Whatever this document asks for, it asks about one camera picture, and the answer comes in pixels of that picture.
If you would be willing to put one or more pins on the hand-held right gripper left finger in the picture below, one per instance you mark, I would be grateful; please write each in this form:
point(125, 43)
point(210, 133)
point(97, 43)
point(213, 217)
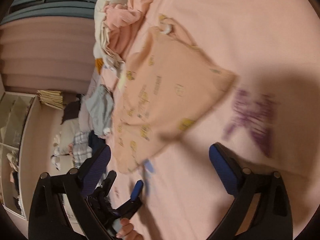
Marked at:
point(97, 165)

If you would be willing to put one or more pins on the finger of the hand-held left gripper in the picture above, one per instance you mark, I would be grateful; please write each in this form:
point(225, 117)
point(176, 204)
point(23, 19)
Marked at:
point(108, 182)
point(137, 191)

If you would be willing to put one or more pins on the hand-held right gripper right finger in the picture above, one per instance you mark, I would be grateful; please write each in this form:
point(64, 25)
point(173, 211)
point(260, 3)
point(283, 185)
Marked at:
point(222, 167)

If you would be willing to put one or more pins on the orange printed long-sleeve shirt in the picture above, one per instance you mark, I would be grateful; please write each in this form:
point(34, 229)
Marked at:
point(162, 92)

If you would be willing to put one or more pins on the pile of pink white clothes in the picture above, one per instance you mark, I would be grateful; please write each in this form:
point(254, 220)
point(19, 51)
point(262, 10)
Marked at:
point(115, 37)

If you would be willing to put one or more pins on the person's left hand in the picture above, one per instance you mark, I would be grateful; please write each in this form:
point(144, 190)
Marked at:
point(128, 231)

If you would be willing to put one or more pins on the dark navy garment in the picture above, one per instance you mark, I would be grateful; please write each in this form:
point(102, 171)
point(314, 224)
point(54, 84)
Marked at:
point(96, 142)

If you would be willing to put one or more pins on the grey plaid cloth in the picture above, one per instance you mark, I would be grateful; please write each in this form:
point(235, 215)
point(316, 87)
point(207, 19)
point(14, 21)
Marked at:
point(81, 147)

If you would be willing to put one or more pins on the beige pillow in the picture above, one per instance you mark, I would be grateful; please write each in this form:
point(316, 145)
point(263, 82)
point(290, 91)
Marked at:
point(68, 135)

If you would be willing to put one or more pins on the small plush toys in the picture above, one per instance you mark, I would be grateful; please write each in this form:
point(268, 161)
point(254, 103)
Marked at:
point(56, 152)

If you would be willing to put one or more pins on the grey-blue garment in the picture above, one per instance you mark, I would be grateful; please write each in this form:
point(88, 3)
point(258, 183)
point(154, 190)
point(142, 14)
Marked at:
point(100, 107)

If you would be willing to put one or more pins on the black cloth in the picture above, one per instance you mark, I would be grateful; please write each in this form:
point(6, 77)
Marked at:
point(72, 108)

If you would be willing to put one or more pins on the white shelf cabinet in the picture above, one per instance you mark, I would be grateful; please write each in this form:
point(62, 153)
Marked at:
point(15, 142)

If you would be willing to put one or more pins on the pink curtain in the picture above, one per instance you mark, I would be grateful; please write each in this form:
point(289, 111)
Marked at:
point(50, 55)

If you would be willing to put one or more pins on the pink printed blanket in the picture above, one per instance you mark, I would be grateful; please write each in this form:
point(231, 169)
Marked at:
point(237, 42)

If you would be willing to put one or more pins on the blue-grey curtain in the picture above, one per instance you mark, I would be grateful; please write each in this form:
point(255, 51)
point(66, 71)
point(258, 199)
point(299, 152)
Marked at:
point(55, 7)

